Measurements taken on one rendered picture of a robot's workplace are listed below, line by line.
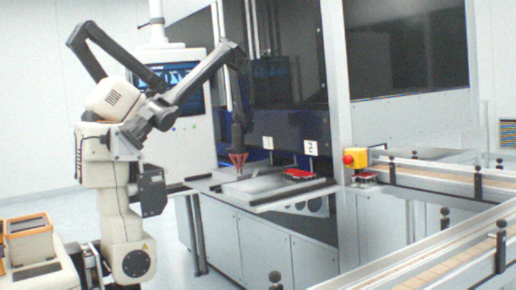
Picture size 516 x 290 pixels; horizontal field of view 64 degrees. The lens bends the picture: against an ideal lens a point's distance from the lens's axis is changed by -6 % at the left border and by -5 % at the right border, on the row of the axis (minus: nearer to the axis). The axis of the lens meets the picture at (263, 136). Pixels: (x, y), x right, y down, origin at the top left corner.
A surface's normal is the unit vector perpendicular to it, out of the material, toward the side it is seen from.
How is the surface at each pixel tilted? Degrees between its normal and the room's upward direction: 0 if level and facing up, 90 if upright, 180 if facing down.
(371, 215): 90
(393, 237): 90
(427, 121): 90
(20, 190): 90
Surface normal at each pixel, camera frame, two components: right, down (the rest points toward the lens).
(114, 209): 0.53, 0.05
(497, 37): -0.84, 0.14
